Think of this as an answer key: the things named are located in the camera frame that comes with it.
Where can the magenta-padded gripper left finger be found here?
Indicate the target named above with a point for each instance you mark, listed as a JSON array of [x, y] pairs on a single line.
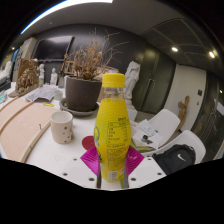
[[78, 173]]

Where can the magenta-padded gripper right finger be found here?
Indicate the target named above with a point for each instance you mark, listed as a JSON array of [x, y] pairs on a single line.
[[146, 173]]

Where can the yellow drink bottle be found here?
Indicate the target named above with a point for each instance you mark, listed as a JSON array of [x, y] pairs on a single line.
[[112, 133]]

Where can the black backpack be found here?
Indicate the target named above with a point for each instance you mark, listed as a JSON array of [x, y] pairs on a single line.
[[175, 158]]

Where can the stack of papers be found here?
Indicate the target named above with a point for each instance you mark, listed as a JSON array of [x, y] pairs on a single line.
[[146, 133]]

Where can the cream dotted cup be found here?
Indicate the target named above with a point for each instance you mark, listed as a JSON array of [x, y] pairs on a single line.
[[61, 128]]

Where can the white plastic chair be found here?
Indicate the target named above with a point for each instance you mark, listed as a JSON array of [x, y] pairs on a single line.
[[190, 136], [166, 121]]

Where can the grey plant saucer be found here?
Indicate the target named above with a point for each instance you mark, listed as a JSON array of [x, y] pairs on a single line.
[[71, 110]]

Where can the wooden carved figure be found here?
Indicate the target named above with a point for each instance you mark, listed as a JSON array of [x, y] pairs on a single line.
[[183, 111]]

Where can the small yellow marker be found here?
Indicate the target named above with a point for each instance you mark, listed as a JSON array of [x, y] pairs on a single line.
[[48, 104]]

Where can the dried plant in grey pot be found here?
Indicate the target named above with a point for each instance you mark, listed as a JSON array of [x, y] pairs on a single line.
[[81, 93]]

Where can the printed newspaper sheet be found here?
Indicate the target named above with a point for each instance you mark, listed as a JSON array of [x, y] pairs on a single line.
[[41, 94]]

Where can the small white plaster figurine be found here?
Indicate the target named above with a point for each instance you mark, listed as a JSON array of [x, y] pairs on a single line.
[[53, 77]]

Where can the wooden easel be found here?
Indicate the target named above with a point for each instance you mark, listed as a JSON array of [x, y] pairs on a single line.
[[68, 68]]

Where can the brown relief sculpture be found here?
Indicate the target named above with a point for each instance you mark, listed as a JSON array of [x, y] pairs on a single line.
[[26, 78]]

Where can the white plaster bust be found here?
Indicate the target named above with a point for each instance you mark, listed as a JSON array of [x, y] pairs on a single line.
[[41, 71]]

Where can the white plaster sculpture group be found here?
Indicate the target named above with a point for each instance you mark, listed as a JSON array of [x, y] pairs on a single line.
[[6, 70]]

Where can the round ceiling spotlight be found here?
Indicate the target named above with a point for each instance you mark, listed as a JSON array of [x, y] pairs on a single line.
[[174, 49], [211, 54]]

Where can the white cabinet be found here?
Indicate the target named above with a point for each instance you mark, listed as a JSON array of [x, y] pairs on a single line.
[[25, 50]]

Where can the long ceiling light panel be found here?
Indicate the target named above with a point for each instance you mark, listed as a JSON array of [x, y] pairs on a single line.
[[60, 10]]

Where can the white statue pedestal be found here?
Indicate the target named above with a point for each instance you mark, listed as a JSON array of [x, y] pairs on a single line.
[[132, 114]]

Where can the wooden canvas stretcher frame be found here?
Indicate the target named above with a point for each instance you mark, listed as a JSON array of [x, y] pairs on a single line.
[[20, 128]]

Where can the black wall screen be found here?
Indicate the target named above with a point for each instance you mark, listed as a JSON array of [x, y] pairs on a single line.
[[51, 49]]

